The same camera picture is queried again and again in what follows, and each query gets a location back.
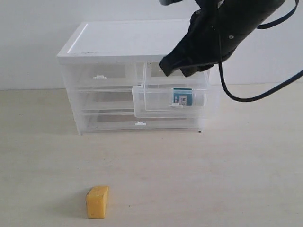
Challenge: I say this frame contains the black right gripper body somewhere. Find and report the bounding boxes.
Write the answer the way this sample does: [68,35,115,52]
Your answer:
[159,10,223,77]

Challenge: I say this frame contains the white capped teal bottle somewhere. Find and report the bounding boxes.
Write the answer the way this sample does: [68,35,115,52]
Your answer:
[171,88,205,107]

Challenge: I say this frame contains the yellow sponge block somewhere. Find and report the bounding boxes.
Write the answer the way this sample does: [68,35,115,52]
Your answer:
[86,186,109,219]

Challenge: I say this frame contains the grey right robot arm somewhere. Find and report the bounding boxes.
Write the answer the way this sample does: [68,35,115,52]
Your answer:
[159,0,296,77]

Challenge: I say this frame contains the white plastic drawer cabinet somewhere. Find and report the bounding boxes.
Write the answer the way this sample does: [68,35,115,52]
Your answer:
[56,18,216,136]

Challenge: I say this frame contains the clear middle wide drawer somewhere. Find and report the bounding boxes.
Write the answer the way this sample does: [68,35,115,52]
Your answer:
[75,87,205,111]

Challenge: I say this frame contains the clear wide drawer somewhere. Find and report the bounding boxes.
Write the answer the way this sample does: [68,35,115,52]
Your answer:
[79,112,203,133]
[75,87,205,111]

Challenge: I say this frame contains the clear bottom wide drawer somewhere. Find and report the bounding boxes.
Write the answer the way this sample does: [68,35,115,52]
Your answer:
[79,112,203,133]

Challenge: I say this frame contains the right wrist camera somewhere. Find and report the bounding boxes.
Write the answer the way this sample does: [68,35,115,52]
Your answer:
[159,0,182,6]

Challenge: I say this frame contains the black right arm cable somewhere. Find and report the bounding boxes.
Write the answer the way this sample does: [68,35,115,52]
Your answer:
[217,0,303,102]

